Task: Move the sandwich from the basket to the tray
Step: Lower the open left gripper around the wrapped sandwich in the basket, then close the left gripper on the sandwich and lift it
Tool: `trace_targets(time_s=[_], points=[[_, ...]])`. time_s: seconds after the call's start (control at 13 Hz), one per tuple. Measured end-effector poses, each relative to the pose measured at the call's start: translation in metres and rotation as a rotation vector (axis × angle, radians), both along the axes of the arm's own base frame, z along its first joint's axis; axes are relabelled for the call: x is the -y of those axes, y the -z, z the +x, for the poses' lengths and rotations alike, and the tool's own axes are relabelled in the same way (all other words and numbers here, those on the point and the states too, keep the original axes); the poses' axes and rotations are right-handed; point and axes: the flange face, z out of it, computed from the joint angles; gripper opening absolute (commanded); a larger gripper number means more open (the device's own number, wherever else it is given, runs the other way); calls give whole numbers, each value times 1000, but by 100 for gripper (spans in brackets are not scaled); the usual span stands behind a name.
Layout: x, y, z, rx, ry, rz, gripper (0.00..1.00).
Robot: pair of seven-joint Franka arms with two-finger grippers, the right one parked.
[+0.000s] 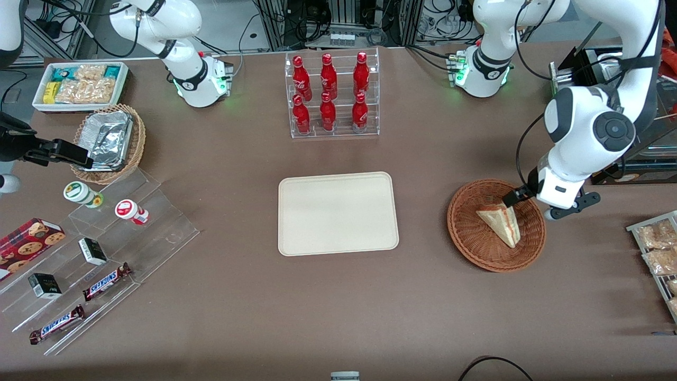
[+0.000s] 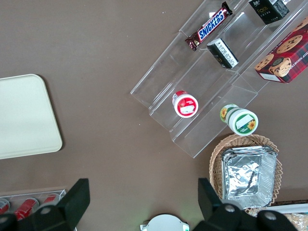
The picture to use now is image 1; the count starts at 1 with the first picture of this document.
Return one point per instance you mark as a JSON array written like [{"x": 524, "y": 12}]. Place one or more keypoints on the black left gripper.
[{"x": 515, "y": 197}]

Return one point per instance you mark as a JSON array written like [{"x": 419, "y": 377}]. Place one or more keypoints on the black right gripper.
[{"x": 16, "y": 146}]

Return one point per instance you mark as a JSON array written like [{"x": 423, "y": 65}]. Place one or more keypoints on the triangular sandwich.
[{"x": 500, "y": 225}]

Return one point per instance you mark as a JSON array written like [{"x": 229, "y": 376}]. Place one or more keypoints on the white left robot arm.
[{"x": 582, "y": 121}]

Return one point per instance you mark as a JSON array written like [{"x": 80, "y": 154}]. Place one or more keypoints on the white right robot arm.
[{"x": 185, "y": 69}]

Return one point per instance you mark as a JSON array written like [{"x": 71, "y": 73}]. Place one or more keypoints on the aluminium foil tray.
[
  {"x": 106, "y": 165},
  {"x": 108, "y": 135}
]

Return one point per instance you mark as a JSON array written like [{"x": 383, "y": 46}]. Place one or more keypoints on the brown wicker basket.
[{"x": 476, "y": 243}]

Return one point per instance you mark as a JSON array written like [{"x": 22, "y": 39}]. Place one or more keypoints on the light wicker basket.
[{"x": 138, "y": 143}]

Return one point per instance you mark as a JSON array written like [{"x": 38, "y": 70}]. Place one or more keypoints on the tray of packaged snacks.
[{"x": 634, "y": 228}]

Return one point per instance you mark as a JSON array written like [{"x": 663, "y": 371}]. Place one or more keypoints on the beige plastic tray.
[{"x": 338, "y": 214}]

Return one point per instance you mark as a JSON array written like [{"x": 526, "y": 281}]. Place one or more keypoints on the green lid yogurt cup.
[{"x": 79, "y": 192}]

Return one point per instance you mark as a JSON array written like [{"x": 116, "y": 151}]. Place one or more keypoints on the yellow snack packet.
[{"x": 51, "y": 92}]

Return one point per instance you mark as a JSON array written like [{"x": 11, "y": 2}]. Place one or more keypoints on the clear cracker bag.
[
  {"x": 84, "y": 91},
  {"x": 90, "y": 72}
]

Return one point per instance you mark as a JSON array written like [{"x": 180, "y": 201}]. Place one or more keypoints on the red lid yogurt cup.
[{"x": 128, "y": 210}]

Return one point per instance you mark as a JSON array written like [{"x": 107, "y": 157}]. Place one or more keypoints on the teal snack packet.
[
  {"x": 62, "y": 74},
  {"x": 112, "y": 71}
]

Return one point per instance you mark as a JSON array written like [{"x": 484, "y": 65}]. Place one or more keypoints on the white rectangular snack bin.
[{"x": 124, "y": 79}]

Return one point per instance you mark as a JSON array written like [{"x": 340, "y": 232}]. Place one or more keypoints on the red cookie box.
[{"x": 29, "y": 243}]

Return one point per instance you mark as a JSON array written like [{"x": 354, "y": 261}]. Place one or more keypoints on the small black carton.
[
  {"x": 45, "y": 286},
  {"x": 93, "y": 251}
]

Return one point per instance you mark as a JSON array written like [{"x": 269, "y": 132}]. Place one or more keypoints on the clear acrylic stepped stand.
[{"x": 158, "y": 233}]

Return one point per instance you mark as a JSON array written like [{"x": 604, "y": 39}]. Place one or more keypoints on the brown Snickers bar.
[
  {"x": 57, "y": 324},
  {"x": 106, "y": 282}
]

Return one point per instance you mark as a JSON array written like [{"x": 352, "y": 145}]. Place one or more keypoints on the clear fried snack bag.
[
  {"x": 673, "y": 307},
  {"x": 658, "y": 234},
  {"x": 661, "y": 261},
  {"x": 672, "y": 287}
]

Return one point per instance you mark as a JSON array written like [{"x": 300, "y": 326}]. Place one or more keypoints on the black food warmer machine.
[{"x": 592, "y": 58}]

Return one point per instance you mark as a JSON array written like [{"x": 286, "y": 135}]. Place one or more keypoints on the red cola bottle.
[
  {"x": 328, "y": 76},
  {"x": 359, "y": 115},
  {"x": 301, "y": 79},
  {"x": 301, "y": 117},
  {"x": 328, "y": 115},
  {"x": 361, "y": 74}
]

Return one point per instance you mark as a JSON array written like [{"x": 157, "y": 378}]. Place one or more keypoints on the clear acrylic bottle rack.
[{"x": 344, "y": 114}]

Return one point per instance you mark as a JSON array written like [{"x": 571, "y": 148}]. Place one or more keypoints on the white power strip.
[{"x": 342, "y": 39}]

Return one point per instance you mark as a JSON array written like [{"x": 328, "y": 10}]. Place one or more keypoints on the small grey device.
[{"x": 345, "y": 376}]

